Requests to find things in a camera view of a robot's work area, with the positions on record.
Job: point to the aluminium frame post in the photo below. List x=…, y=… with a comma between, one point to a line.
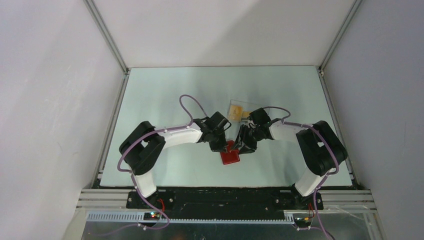
x=340, y=33
x=106, y=34

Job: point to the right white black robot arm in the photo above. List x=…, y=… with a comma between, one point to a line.
x=322, y=150

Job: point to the left aluminium frame post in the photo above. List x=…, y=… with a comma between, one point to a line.
x=106, y=34

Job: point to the orange credit card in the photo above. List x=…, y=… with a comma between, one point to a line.
x=235, y=113
x=245, y=114

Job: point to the aluminium front rail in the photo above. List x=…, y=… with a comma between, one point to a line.
x=348, y=201

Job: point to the red leather card holder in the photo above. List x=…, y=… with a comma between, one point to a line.
x=230, y=156

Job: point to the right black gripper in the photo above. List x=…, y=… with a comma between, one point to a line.
x=241, y=138

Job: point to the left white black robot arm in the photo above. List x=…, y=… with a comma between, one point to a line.
x=142, y=148

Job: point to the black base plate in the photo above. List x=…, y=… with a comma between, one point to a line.
x=284, y=198

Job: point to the grey slotted cable duct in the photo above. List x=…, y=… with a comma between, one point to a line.
x=143, y=217

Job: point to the right aluminium frame post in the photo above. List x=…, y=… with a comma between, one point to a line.
x=340, y=33

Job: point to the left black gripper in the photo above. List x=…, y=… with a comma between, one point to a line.
x=221, y=146

